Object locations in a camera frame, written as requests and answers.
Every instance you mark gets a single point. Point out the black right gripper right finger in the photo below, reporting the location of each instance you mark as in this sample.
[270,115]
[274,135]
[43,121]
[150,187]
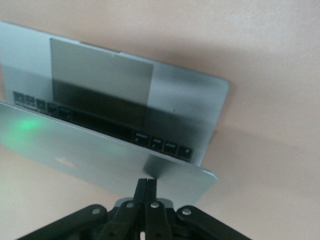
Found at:
[165,217]

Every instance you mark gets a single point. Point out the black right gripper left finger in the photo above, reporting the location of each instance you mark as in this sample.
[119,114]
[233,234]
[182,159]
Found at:
[125,215]

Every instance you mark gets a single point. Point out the silver grey laptop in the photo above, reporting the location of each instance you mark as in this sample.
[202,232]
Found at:
[105,117]

